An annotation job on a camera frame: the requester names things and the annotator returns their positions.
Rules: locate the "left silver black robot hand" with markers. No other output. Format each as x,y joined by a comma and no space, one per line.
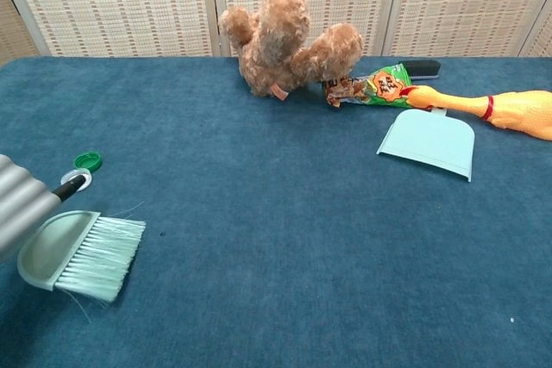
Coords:
19,204

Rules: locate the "white bottle cap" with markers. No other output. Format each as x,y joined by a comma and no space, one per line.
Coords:
85,178

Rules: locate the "green bottle cap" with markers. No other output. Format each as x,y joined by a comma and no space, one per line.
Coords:
88,160

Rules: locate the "blue felt table cover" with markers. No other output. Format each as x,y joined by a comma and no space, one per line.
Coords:
276,234

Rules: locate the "brown teddy bear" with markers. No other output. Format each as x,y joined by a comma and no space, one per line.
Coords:
276,53

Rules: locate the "green snack bag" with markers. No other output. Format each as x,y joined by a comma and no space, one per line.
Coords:
371,90

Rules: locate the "mint green dustpan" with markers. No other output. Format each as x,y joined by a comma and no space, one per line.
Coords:
427,139

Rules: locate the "yellow rubber chicken toy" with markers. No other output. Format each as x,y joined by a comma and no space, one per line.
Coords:
517,109

